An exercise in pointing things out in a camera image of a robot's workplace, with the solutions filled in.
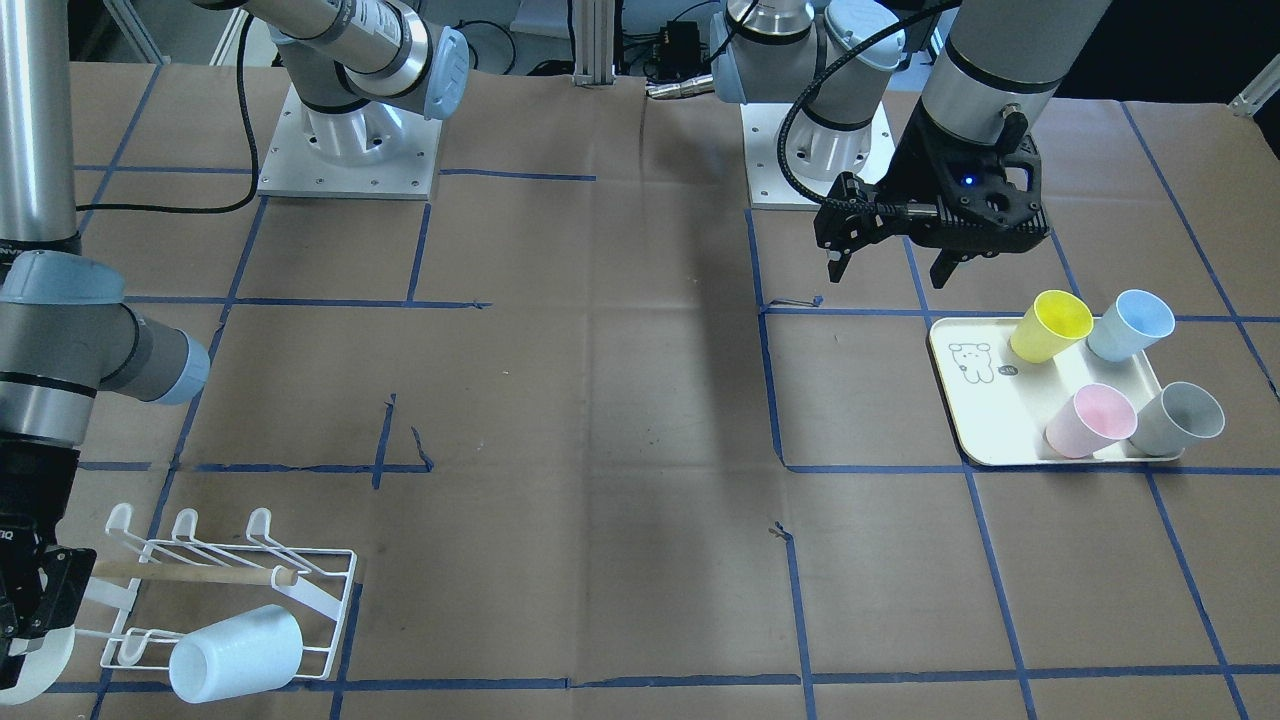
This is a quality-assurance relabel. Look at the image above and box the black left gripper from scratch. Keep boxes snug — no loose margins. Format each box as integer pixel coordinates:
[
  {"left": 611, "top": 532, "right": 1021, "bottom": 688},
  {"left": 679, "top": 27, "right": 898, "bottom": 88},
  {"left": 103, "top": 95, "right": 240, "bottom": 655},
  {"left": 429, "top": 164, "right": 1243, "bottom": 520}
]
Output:
[{"left": 813, "top": 172, "right": 1050, "bottom": 290}]

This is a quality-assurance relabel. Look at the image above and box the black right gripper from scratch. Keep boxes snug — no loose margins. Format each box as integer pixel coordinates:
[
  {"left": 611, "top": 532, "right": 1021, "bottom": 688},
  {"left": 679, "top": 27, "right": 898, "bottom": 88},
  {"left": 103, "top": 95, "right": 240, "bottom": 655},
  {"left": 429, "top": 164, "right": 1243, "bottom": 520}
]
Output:
[{"left": 1, "top": 439, "right": 97, "bottom": 691}]

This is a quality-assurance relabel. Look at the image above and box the pale green plastic cup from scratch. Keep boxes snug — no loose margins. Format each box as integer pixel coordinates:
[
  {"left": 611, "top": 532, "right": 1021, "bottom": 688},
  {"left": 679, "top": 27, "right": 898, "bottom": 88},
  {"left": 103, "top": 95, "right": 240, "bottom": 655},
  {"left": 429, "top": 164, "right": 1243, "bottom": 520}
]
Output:
[{"left": 1, "top": 626, "right": 76, "bottom": 706}]

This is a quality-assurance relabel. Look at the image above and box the light blue plastic cup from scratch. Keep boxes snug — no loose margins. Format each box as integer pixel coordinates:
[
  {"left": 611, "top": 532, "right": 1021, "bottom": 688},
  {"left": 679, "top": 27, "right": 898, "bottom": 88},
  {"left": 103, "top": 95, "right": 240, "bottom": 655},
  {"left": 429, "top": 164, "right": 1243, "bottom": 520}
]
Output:
[{"left": 168, "top": 605, "right": 305, "bottom": 705}]

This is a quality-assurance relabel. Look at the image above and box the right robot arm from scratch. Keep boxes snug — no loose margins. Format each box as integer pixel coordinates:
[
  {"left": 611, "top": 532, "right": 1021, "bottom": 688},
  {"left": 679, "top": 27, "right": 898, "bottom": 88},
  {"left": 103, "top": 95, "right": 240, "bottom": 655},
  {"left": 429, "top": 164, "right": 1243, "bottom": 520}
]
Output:
[{"left": 3, "top": 1, "right": 476, "bottom": 710}]

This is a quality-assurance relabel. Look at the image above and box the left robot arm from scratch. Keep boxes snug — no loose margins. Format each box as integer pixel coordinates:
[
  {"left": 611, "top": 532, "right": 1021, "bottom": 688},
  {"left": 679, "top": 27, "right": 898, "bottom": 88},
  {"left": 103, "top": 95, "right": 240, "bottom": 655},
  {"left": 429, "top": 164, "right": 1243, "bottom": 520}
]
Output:
[{"left": 708, "top": 1, "right": 1108, "bottom": 288}]

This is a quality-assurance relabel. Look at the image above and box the yellow plastic cup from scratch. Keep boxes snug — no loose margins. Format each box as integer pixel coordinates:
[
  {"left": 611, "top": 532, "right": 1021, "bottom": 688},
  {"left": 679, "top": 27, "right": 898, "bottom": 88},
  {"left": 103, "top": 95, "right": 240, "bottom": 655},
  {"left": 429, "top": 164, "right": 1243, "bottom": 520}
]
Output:
[{"left": 1010, "top": 290, "right": 1094, "bottom": 364}]

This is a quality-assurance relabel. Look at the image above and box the pink plastic cup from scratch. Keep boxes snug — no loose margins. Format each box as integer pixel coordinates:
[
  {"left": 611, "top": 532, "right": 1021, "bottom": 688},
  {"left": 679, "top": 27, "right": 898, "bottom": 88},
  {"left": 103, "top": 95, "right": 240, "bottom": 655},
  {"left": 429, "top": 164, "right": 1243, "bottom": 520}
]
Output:
[{"left": 1044, "top": 383, "right": 1138, "bottom": 459}]

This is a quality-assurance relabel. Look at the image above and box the grey plastic cup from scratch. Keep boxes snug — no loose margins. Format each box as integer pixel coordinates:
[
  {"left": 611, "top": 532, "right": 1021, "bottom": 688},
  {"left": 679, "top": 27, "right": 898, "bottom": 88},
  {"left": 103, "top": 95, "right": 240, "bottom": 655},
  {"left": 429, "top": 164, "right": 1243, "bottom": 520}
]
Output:
[{"left": 1129, "top": 380, "right": 1226, "bottom": 456}]

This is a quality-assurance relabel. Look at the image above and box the cream plastic tray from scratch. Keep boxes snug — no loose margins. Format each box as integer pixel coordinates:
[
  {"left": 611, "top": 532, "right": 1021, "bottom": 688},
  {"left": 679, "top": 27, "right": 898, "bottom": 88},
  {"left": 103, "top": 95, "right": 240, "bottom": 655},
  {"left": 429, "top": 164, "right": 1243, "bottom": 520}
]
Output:
[{"left": 928, "top": 316, "right": 1164, "bottom": 466}]

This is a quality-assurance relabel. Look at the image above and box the white wire cup rack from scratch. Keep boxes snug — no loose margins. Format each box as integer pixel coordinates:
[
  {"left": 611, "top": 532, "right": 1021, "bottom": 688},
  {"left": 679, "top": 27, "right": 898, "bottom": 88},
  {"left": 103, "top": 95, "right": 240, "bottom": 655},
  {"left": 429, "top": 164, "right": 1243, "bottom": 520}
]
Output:
[{"left": 77, "top": 503, "right": 358, "bottom": 685}]

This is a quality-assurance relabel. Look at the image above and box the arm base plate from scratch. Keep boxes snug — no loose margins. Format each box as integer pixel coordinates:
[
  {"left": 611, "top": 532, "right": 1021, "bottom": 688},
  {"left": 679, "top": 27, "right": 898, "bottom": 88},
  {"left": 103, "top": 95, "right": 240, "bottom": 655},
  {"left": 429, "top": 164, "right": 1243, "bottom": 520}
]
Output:
[
  {"left": 740, "top": 102, "right": 895, "bottom": 211},
  {"left": 259, "top": 87, "right": 443, "bottom": 201}
]

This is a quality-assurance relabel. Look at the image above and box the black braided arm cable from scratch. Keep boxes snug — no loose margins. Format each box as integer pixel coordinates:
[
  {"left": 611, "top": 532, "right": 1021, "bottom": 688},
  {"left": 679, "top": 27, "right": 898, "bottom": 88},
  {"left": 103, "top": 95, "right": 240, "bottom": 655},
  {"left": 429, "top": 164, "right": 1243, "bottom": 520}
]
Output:
[{"left": 778, "top": 0, "right": 961, "bottom": 206}]

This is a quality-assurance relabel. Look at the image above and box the aluminium frame post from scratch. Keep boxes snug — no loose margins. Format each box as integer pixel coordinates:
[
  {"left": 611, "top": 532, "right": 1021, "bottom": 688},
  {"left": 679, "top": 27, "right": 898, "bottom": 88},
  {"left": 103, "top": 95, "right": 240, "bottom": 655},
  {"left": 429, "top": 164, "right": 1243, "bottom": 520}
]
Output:
[{"left": 567, "top": 1, "right": 622, "bottom": 87}]

